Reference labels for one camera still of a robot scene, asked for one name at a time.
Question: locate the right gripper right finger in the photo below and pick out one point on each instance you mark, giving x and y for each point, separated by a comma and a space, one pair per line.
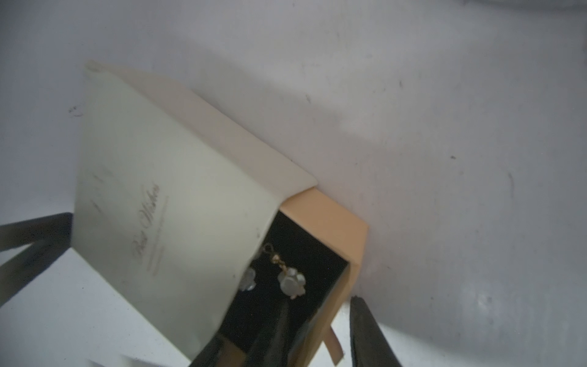
369, 346

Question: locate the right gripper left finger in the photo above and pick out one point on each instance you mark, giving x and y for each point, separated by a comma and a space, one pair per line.
46, 239

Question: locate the white flower earring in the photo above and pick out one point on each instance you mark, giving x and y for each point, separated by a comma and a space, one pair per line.
248, 282
292, 283

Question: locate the cream drawer jewelry box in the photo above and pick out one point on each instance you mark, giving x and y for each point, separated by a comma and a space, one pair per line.
174, 199

